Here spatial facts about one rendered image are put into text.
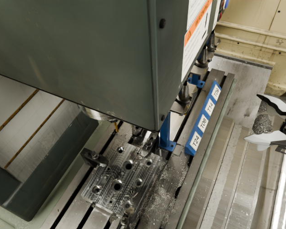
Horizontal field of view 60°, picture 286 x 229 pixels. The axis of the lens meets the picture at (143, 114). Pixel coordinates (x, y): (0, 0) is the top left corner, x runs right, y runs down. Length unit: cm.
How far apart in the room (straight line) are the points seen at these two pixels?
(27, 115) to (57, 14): 79
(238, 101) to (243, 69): 21
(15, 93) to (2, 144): 20
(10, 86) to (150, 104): 70
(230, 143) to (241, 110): 26
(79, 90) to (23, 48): 12
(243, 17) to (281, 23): 19
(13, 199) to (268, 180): 126
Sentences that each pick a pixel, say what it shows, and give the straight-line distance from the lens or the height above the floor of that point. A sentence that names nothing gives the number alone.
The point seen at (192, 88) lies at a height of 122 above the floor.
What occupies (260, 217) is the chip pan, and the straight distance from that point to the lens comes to 142.
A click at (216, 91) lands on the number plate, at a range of 140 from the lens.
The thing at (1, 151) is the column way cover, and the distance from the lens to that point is 111.
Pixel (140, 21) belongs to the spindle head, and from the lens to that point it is 29.
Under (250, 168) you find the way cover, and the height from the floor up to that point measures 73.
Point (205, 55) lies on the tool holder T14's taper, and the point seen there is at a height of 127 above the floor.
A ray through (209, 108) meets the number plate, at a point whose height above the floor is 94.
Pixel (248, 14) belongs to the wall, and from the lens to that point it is 156.
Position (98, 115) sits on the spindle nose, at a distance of 61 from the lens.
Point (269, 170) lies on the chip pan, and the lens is 153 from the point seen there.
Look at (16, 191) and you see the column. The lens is 133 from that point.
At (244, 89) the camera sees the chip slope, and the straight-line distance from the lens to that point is 167.
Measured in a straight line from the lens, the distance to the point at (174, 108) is 95.
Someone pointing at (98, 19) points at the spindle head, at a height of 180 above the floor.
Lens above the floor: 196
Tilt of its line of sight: 53 degrees down
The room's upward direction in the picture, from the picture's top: 6 degrees counter-clockwise
